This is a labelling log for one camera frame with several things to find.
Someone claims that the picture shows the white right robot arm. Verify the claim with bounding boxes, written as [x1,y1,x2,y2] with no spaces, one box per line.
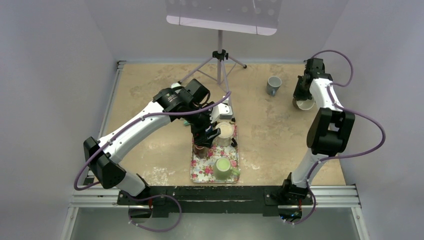
[280,57,355,204]

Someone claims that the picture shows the cream beige mug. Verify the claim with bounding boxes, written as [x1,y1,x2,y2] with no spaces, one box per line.
[213,121,235,147]

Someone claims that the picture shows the music stand with tripod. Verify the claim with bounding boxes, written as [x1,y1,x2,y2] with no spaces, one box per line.
[165,0,283,92]

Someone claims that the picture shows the grey blue mug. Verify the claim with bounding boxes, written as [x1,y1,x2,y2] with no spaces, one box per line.
[266,76,282,97]

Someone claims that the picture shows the floral serving tray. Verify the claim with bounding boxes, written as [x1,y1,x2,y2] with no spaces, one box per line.
[190,121,240,184]

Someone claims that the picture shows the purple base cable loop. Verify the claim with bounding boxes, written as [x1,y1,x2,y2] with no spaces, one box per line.
[127,193,184,233]

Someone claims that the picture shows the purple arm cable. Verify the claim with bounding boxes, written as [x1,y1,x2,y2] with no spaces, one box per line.
[73,90,233,192]
[305,49,387,191]

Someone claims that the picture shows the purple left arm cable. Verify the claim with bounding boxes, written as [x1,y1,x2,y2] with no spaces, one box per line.
[73,90,233,192]

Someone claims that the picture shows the small brown mug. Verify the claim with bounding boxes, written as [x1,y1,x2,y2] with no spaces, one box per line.
[193,145,209,159]

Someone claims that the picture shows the black mug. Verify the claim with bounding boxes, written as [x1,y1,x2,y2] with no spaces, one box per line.
[292,98,315,111]

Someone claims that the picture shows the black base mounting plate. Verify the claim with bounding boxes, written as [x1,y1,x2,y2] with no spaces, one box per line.
[117,185,313,219]

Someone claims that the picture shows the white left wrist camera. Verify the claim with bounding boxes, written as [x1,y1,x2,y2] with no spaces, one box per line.
[212,103,234,121]

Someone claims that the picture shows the aluminium frame rail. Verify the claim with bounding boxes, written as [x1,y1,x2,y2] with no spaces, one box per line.
[59,60,371,240]

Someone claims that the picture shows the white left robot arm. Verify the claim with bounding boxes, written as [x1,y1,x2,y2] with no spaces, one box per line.
[83,79,231,205]

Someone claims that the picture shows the light green mug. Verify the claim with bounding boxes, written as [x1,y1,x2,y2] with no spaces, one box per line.
[213,157,240,181]

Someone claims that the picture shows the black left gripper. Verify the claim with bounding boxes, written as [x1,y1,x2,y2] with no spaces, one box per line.
[184,101,221,148]

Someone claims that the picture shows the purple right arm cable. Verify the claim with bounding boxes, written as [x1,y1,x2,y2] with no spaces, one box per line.
[305,49,387,191]

